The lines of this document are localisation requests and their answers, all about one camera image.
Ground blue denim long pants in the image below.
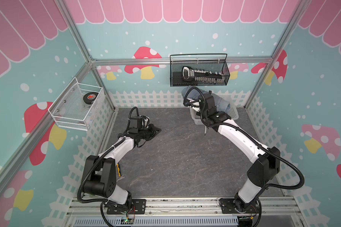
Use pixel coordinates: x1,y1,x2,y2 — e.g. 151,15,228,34
181,86,232,136

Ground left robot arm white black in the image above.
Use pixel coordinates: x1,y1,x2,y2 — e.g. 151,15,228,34
77,107,161,227

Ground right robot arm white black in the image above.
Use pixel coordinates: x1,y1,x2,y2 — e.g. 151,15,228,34
182,86,305,227

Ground black tape roll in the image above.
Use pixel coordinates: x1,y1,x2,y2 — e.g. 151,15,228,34
83,92,99,105

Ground white plastic basket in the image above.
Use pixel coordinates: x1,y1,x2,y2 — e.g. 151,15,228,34
189,93,239,125

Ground black screwdriver bit set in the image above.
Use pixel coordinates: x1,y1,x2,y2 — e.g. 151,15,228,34
181,66,225,85

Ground yellow black pliers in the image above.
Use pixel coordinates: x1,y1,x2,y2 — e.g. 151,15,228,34
116,164,122,177

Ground small green circuit board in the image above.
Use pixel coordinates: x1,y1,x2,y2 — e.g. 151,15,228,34
120,217,135,225

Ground black wire mesh wall basket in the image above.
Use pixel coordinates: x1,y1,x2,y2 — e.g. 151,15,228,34
169,54,230,87

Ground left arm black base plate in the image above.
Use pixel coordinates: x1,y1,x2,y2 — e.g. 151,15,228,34
106,199,146,215

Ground white wire mesh wall basket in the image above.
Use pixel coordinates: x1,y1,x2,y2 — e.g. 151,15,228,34
48,78,105,131

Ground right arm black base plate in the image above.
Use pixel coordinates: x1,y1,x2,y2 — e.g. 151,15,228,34
219,198,260,214

